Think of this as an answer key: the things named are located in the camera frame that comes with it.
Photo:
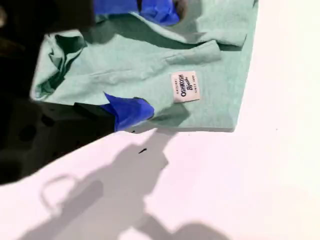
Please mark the pale green t-shirt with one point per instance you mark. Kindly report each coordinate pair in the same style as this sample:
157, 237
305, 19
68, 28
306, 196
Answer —
150, 62

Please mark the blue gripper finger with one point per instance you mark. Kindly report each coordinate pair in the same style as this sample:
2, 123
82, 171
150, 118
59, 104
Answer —
132, 112
160, 12

